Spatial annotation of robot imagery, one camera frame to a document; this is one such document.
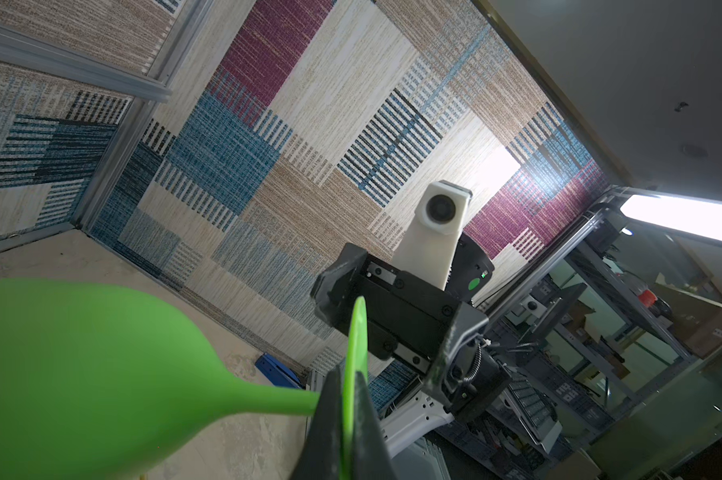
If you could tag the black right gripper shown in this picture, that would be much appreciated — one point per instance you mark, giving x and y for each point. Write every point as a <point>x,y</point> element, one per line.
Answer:
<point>438,333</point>

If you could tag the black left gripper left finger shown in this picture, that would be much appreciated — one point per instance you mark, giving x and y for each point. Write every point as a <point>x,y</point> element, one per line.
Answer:
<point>321,456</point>

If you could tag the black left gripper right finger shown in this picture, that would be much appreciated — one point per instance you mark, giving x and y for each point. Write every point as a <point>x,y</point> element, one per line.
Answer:
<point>370,459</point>

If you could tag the green wine glass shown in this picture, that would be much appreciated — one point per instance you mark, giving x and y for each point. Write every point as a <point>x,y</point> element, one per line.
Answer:
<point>100,381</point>

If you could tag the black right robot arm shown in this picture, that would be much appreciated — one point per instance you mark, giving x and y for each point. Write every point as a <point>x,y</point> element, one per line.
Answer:
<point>422,413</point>

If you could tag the blue clip tool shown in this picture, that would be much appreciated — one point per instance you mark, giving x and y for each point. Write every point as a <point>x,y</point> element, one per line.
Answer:
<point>277,373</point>

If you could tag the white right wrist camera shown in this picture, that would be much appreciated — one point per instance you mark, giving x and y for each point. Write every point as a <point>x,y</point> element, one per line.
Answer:
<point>428,246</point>

